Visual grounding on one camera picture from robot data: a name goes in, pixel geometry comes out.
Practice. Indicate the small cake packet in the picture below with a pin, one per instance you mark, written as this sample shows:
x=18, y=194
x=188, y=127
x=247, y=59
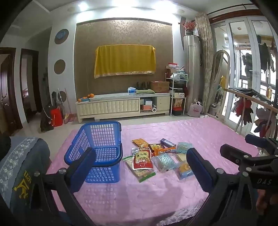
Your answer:
x=181, y=157

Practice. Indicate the white metal rack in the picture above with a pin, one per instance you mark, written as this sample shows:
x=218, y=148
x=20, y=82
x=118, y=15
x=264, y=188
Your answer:
x=171, y=97

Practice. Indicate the dark blue snack packet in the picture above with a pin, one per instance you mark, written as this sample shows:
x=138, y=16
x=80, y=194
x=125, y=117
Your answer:
x=167, y=142

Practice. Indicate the paper roll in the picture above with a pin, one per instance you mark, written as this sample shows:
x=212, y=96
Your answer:
x=154, y=108

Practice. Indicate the white slippers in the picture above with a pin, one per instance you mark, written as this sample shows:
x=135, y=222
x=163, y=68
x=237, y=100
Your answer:
x=204, y=116

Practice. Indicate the black bag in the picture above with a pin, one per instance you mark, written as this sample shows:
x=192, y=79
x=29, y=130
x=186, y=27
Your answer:
x=46, y=119

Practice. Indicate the person's right hand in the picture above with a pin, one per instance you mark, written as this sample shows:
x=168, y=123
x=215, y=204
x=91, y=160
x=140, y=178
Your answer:
x=263, y=202

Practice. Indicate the wooden clothes rack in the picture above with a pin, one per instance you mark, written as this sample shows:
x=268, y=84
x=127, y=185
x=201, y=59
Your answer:
x=243, y=96

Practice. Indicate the standing air conditioner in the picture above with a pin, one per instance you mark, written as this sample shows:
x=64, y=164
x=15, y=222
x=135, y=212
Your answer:
x=192, y=65

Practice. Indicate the cream TV cabinet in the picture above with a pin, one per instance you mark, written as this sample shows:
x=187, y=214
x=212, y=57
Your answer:
x=108, y=106

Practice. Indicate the glass balcony door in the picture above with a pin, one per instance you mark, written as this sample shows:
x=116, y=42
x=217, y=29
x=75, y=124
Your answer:
x=236, y=54

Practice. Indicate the dark wooden doorway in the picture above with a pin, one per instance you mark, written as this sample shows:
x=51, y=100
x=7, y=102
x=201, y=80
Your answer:
x=37, y=87

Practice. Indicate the blue fruit plate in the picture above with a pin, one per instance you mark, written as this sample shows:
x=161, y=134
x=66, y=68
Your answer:
x=85, y=100

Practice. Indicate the cardboard box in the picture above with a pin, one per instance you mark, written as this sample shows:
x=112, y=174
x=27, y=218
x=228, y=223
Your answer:
x=159, y=87

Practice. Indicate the vase with red flowers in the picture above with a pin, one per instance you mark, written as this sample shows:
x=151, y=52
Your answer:
x=189, y=26

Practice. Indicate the green-edged cracker packet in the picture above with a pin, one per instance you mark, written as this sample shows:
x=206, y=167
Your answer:
x=141, y=173

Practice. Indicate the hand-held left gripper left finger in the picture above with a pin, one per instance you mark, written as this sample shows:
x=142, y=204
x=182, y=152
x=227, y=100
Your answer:
x=83, y=168

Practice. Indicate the pink tote bag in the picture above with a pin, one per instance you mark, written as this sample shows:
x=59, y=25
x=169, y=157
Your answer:
x=194, y=109

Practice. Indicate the orange white snack packet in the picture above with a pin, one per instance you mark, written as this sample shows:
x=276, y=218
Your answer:
x=166, y=150

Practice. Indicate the red yellow snack packet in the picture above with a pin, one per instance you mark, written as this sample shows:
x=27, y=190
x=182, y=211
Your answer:
x=142, y=159

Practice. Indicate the dark wooden door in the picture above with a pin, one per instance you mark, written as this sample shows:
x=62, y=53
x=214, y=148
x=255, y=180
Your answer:
x=6, y=87

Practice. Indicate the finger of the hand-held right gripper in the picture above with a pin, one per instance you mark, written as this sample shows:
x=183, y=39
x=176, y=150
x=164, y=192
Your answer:
x=256, y=140
x=232, y=153

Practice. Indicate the clear light blue snack packet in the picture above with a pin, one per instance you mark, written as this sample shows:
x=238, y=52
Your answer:
x=164, y=163

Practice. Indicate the green folded cloth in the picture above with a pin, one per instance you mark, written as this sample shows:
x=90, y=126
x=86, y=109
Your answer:
x=145, y=91

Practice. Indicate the arched standing mirror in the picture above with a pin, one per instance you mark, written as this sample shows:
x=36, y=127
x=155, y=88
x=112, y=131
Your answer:
x=217, y=71

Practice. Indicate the red paper bag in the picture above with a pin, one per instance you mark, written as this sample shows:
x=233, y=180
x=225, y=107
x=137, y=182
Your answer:
x=57, y=116

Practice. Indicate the orange storage box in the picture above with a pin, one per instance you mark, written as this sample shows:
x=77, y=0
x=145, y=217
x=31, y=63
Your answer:
x=146, y=107

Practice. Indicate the round brown wall panel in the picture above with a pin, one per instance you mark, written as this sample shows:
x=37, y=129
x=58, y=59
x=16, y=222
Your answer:
x=61, y=37
x=59, y=66

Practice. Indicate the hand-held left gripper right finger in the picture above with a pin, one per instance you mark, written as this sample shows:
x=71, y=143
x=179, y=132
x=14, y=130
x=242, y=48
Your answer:
x=197, y=169

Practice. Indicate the yellow cloth cover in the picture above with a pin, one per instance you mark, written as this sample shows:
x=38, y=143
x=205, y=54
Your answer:
x=124, y=59

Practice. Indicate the blue plastic mesh basket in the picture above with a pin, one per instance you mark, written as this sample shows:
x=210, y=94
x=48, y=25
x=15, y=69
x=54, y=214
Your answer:
x=102, y=124

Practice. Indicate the patterned curtain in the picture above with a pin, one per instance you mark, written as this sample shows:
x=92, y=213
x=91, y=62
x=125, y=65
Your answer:
x=205, y=54

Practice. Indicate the blue tissue box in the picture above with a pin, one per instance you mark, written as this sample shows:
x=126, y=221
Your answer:
x=131, y=90

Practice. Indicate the grey embroidered chair cover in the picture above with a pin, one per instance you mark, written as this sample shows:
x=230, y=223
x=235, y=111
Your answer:
x=19, y=156

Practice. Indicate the yellow cake packet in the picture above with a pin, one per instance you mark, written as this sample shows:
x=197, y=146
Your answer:
x=184, y=170

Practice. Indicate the broom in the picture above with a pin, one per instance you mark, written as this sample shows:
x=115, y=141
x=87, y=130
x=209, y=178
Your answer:
x=70, y=118

